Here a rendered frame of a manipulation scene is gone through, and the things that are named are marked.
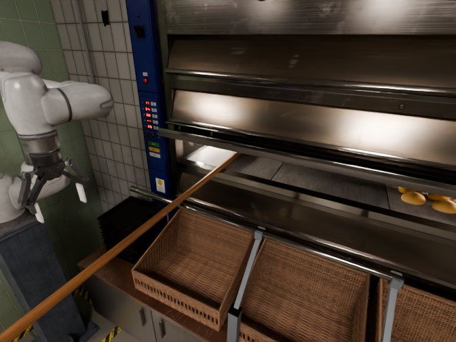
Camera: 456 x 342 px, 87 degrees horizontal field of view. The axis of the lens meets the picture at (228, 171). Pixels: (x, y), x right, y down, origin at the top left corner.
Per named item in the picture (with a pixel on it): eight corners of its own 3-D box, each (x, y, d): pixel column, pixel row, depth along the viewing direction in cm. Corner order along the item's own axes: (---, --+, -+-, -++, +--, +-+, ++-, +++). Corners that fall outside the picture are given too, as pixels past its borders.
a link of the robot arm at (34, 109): (24, 138, 62) (76, 127, 72) (1, 73, 55) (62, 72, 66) (7, 131, 67) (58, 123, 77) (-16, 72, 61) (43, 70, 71)
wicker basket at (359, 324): (260, 267, 155) (265, 233, 143) (357, 307, 132) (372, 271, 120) (224, 336, 116) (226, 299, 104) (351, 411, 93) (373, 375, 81)
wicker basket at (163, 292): (182, 237, 178) (180, 205, 166) (254, 264, 157) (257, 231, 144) (133, 288, 138) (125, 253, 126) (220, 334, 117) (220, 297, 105)
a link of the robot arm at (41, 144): (11, 132, 67) (18, 152, 70) (27, 137, 63) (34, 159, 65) (47, 125, 74) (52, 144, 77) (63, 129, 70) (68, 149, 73)
